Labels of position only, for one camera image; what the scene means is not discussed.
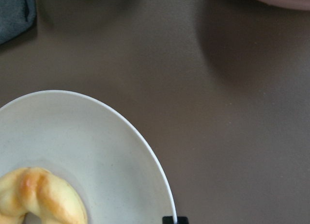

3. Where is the folded grey cloth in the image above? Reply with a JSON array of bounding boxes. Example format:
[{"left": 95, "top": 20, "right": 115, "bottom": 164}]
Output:
[{"left": 0, "top": 0, "right": 36, "bottom": 44}]

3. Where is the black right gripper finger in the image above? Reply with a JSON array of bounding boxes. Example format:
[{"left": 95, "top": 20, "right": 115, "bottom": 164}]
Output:
[{"left": 162, "top": 216, "right": 188, "bottom": 224}]

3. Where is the twisted glazed donut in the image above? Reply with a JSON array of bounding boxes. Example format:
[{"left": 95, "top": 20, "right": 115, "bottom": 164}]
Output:
[{"left": 0, "top": 167, "right": 88, "bottom": 224}]

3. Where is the white round plate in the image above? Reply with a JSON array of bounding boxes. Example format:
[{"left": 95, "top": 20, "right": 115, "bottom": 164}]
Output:
[{"left": 0, "top": 90, "right": 177, "bottom": 224}]

